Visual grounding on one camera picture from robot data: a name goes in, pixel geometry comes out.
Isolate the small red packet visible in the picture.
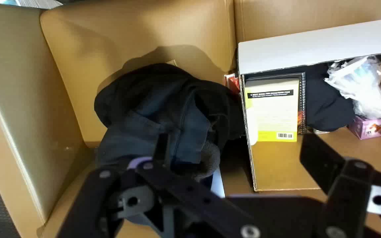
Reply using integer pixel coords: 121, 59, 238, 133
222, 71, 243, 96

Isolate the pink tissue box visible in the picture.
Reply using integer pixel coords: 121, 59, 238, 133
347, 115, 381, 141

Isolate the brown cardboard panel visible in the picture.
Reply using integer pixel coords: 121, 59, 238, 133
0, 4, 90, 238
232, 0, 381, 43

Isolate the spiral bound notebook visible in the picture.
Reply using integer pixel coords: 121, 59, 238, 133
297, 71, 308, 133

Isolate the yellow and white book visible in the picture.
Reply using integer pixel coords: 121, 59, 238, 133
243, 76, 300, 146

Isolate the brown cardboard box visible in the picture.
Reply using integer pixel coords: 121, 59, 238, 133
39, 0, 236, 144

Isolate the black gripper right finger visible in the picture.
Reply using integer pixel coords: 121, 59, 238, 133
299, 131, 381, 238

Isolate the white cardboard storage box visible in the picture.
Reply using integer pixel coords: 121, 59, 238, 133
236, 17, 381, 194

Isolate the clear plastic bag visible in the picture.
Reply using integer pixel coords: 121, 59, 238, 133
324, 55, 381, 120

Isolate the black hoodie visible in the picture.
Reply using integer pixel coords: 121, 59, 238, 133
93, 62, 247, 179

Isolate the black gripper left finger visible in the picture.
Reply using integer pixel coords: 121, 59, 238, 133
56, 131, 261, 238

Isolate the black garment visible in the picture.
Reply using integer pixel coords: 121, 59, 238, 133
304, 64, 357, 132

